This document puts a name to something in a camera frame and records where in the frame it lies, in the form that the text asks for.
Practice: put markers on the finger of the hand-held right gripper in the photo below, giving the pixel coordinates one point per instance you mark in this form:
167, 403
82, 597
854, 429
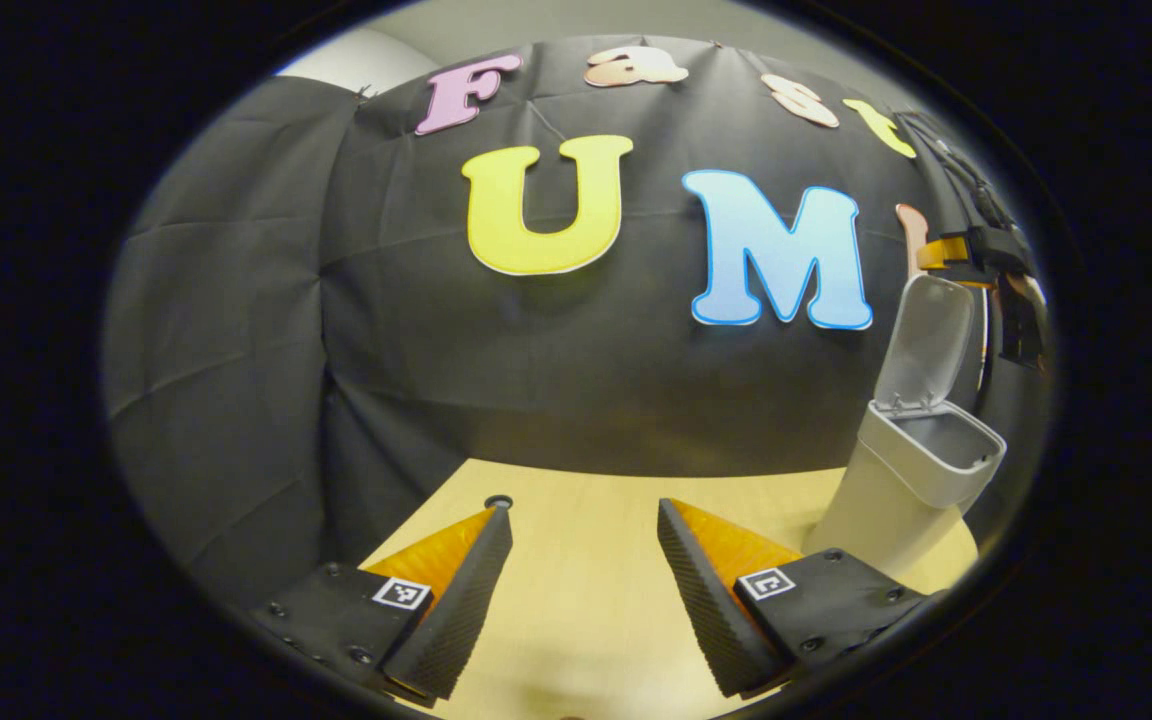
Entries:
986, 255
956, 175

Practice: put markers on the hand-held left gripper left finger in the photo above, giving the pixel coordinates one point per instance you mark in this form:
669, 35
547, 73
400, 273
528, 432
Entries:
461, 600

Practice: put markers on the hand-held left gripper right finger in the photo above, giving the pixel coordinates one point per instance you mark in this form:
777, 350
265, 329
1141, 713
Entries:
706, 600

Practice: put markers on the white desktop garbage bin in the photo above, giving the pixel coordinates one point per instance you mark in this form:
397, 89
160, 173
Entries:
906, 480

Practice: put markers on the wooden desktop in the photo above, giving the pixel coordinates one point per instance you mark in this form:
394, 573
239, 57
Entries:
586, 580

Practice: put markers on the round black desk grommet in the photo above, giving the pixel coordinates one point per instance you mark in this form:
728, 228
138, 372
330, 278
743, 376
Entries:
498, 500

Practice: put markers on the black backdrop cloth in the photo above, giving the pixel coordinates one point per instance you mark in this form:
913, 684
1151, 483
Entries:
386, 330

